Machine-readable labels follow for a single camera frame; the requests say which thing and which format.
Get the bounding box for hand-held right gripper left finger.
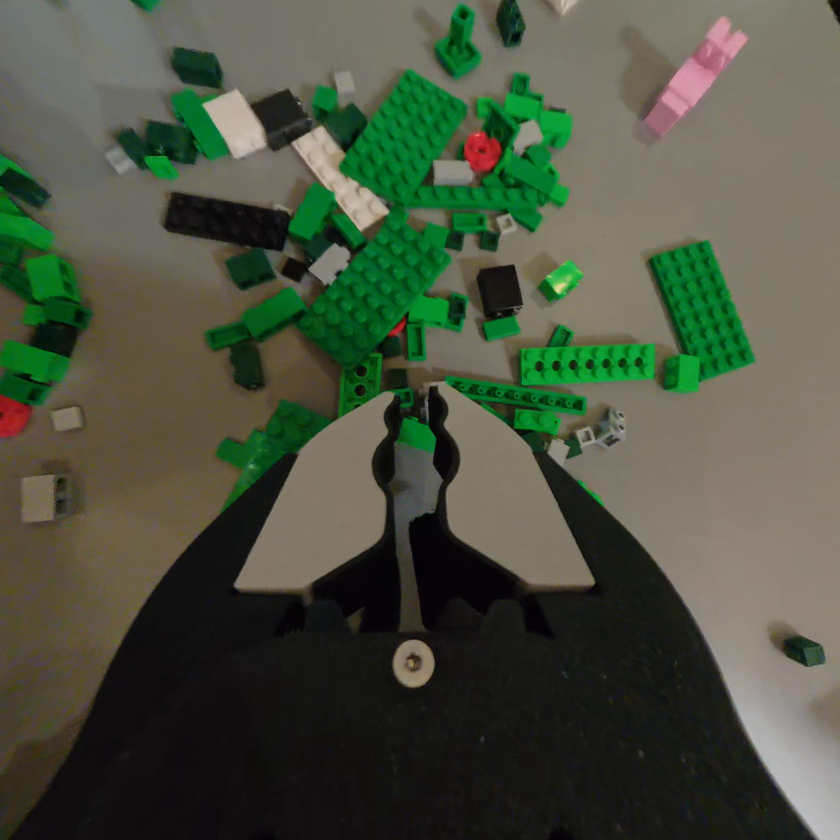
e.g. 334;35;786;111
234;392;401;621

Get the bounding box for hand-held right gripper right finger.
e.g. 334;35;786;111
408;384;597;626

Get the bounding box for small green slope brick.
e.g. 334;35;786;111
396;416;438;454

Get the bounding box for grey desk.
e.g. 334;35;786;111
0;0;840;840

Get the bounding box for large green studded plate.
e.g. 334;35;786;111
296;209;453;368
223;399;333;510
339;68;469;205
647;240;756;382

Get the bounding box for long green studded beam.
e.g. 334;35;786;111
445;377;588;416

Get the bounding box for green plate with holes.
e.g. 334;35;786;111
520;343;656;387

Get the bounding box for black cube brick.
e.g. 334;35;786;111
476;264;525;315

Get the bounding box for clear white slope brick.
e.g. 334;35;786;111
20;473;84;525

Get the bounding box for pile of green bricks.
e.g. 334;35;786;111
105;68;703;514

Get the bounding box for long black plate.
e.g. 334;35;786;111
162;192;291;251

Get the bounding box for long white plate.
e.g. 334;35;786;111
291;125;390;231

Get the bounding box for curved row of green bricks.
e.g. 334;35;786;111
0;152;94;408

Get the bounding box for white wedge plate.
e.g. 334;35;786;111
203;89;267;159

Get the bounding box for long dark green brick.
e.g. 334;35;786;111
171;46;224;90

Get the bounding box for pink brick pig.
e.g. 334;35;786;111
642;16;749;143

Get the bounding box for green bracket brick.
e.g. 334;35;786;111
434;3;484;80

